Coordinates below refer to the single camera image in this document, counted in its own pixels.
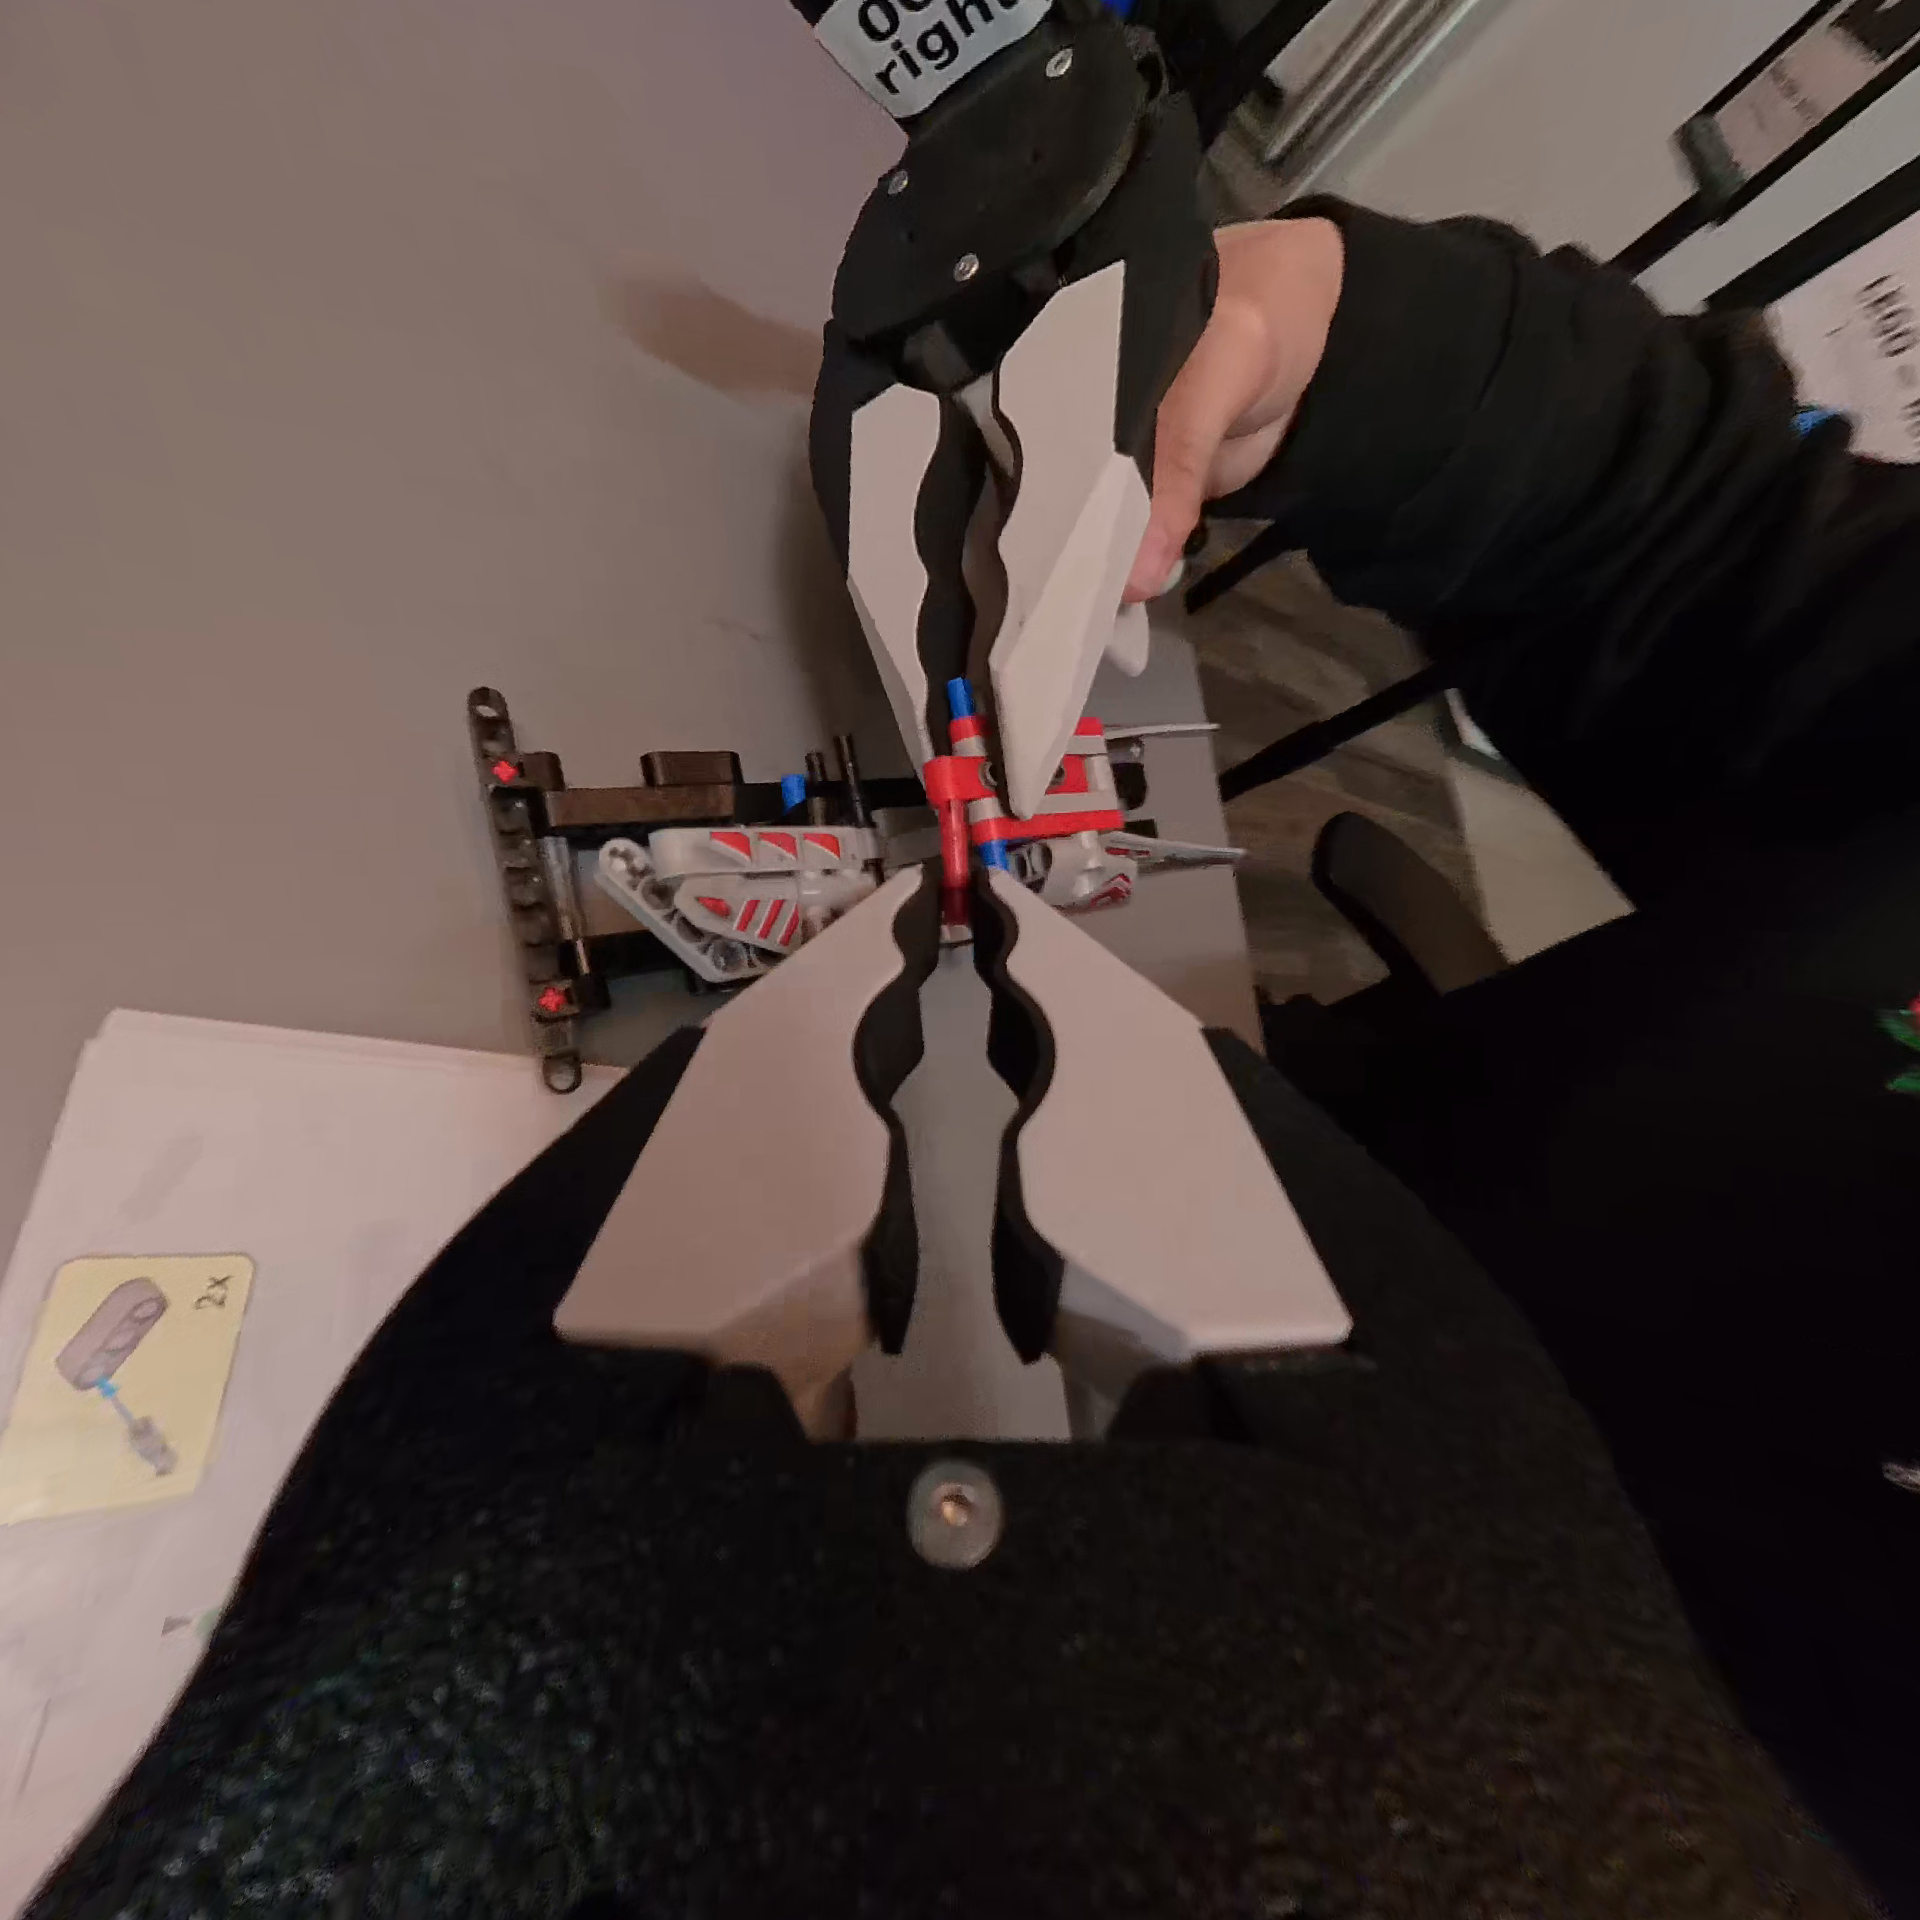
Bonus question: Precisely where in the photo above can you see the black chair armrest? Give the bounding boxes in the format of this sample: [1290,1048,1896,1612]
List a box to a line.
[1311,809,1513,995]

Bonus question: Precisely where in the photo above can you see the person's right forearm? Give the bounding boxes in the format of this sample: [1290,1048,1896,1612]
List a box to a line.
[1208,195,1920,722]

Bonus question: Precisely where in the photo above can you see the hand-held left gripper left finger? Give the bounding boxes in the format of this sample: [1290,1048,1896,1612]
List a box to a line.
[552,867,942,1442]

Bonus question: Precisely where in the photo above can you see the small framed marker sign stand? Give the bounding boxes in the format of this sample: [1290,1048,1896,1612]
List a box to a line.
[1679,0,1920,189]

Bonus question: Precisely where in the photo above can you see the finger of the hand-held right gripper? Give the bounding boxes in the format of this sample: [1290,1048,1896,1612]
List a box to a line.
[967,258,1154,823]
[846,383,964,754]

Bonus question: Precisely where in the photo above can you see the black grey toy brick vehicle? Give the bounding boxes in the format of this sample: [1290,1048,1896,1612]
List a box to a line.
[464,680,1250,1097]

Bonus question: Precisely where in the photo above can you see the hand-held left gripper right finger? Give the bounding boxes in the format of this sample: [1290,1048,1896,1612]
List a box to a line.
[978,867,1356,1442]

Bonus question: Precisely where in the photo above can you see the person's right hand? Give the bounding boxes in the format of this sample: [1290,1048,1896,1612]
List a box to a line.
[1127,218,1346,607]

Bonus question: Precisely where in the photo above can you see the large framed marker sign stand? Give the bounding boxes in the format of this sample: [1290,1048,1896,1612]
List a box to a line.
[1627,181,1920,472]

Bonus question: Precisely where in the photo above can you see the silver wall pipes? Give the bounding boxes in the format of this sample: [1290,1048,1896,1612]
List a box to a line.
[1246,0,1488,161]

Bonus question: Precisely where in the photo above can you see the white instruction booklet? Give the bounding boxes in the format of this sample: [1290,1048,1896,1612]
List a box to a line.
[0,1009,636,1869]

